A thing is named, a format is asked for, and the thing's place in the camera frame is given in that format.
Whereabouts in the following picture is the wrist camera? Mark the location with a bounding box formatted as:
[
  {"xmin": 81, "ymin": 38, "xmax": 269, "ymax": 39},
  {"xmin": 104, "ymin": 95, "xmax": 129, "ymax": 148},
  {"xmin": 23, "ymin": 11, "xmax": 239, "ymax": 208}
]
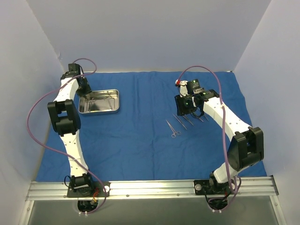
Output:
[
  {"xmin": 60, "ymin": 63, "xmax": 83, "ymax": 80},
  {"xmin": 175, "ymin": 79, "xmax": 204, "ymax": 97}
]

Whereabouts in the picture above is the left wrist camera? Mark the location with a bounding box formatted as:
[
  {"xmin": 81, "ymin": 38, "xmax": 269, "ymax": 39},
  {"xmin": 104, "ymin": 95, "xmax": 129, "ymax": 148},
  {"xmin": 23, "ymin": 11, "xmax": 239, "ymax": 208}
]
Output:
[{"xmin": 60, "ymin": 63, "xmax": 83, "ymax": 80}]

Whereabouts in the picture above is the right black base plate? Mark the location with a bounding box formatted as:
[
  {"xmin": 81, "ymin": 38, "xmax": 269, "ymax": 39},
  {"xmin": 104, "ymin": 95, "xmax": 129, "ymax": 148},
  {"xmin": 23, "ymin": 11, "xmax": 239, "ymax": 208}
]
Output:
[{"xmin": 193, "ymin": 179, "xmax": 230, "ymax": 195}]

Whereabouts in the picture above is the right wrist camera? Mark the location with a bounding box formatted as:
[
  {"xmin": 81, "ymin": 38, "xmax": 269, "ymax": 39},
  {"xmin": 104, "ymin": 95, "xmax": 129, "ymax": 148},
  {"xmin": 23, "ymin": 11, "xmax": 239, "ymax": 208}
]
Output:
[{"xmin": 175, "ymin": 79, "xmax": 204, "ymax": 97}]

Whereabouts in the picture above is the purple cable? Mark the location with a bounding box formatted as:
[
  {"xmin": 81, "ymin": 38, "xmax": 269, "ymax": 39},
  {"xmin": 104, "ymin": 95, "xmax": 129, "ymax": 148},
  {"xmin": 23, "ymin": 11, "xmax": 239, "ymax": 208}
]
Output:
[
  {"xmin": 26, "ymin": 58, "xmax": 111, "ymax": 214},
  {"xmin": 177, "ymin": 65, "xmax": 242, "ymax": 210}
]

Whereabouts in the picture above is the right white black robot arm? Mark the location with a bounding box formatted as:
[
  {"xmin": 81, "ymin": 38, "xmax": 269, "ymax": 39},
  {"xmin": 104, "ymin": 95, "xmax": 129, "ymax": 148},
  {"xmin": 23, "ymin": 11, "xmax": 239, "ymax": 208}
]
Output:
[{"xmin": 175, "ymin": 90, "xmax": 264, "ymax": 194}]

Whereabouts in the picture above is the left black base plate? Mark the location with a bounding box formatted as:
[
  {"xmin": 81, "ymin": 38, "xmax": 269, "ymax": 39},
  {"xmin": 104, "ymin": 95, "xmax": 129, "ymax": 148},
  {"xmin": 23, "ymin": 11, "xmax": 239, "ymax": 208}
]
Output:
[{"xmin": 67, "ymin": 181, "xmax": 111, "ymax": 198}]

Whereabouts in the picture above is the steel hemostat clamp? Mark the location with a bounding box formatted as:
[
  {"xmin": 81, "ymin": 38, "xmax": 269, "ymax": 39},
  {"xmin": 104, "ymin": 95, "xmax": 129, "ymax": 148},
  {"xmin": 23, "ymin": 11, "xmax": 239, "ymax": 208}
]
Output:
[{"xmin": 165, "ymin": 120, "xmax": 181, "ymax": 139}]

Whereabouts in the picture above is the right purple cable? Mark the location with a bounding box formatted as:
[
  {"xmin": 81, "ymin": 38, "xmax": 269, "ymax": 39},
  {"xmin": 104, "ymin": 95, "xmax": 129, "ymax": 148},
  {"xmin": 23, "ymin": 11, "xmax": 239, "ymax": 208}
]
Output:
[{"xmin": 177, "ymin": 65, "xmax": 242, "ymax": 210}]

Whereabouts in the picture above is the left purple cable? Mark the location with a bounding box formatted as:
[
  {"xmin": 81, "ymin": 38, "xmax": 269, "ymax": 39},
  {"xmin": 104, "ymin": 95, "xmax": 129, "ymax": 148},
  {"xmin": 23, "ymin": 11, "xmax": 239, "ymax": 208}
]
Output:
[{"xmin": 26, "ymin": 58, "xmax": 111, "ymax": 214}]

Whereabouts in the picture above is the steel instrument tray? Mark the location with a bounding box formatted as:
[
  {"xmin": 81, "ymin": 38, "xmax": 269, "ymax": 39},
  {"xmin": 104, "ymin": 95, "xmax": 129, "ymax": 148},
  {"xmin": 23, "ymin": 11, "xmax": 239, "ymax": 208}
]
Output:
[{"xmin": 78, "ymin": 89, "xmax": 120, "ymax": 115}]

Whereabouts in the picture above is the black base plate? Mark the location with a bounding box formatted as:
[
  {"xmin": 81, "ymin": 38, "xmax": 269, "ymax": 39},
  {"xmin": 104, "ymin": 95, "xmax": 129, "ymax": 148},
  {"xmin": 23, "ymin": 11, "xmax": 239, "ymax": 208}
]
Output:
[
  {"xmin": 193, "ymin": 179, "xmax": 230, "ymax": 195},
  {"xmin": 67, "ymin": 181, "xmax": 111, "ymax": 198}
]

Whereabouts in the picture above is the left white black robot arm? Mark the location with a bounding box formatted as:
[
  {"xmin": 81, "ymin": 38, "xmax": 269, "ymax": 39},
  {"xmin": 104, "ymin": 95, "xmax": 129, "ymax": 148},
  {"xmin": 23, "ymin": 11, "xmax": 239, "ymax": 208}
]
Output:
[{"xmin": 47, "ymin": 71, "xmax": 95, "ymax": 196}]

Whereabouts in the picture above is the aluminium front rail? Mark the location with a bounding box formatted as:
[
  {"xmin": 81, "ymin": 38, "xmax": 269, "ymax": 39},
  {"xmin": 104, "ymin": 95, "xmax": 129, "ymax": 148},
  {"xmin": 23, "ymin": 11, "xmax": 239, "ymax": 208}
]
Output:
[{"xmin": 26, "ymin": 177, "xmax": 278, "ymax": 201}]

